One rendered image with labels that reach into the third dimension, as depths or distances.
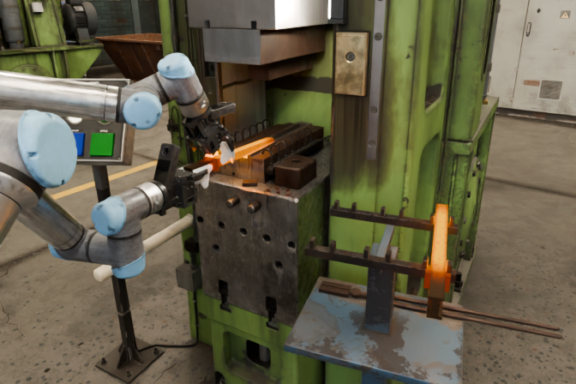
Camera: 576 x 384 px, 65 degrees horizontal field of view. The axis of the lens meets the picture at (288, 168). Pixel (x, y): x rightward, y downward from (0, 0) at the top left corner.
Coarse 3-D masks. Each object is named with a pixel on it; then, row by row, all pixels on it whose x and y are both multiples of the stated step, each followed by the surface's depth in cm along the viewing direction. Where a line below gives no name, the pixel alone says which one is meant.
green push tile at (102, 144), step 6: (96, 138) 145; (102, 138) 145; (108, 138) 145; (114, 138) 146; (96, 144) 145; (102, 144) 145; (108, 144) 145; (90, 150) 145; (96, 150) 145; (102, 150) 144; (108, 150) 144; (108, 156) 145
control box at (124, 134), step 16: (80, 80) 150; (96, 80) 149; (112, 80) 149; (128, 80) 149; (80, 128) 147; (96, 128) 147; (112, 128) 146; (128, 128) 148; (128, 144) 148; (80, 160) 145; (96, 160) 145; (112, 160) 144; (128, 160) 149
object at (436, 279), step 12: (444, 216) 108; (444, 228) 103; (444, 240) 98; (432, 252) 93; (444, 252) 93; (432, 264) 89; (444, 264) 89; (432, 276) 83; (444, 276) 83; (432, 288) 80; (444, 288) 80; (432, 300) 79; (432, 312) 78
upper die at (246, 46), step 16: (208, 32) 130; (224, 32) 128; (240, 32) 125; (256, 32) 123; (272, 32) 127; (288, 32) 135; (304, 32) 144; (320, 32) 154; (208, 48) 132; (224, 48) 130; (240, 48) 127; (256, 48) 124; (272, 48) 129; (288, 48) 137; (304, 48) 146; (320, 48) 156; (256, 64) 126
